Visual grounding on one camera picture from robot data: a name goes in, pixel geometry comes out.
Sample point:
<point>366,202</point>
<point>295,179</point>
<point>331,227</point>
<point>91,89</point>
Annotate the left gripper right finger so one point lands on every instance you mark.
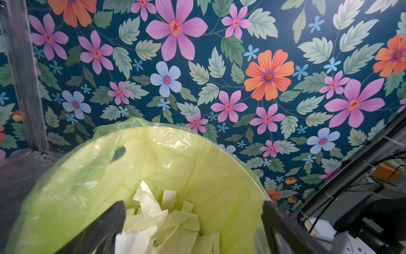
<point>284,235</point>

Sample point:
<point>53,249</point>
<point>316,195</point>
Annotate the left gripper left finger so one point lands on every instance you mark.
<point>99,237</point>

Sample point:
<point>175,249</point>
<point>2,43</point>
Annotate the white trash bin green liner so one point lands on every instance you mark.
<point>187,193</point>

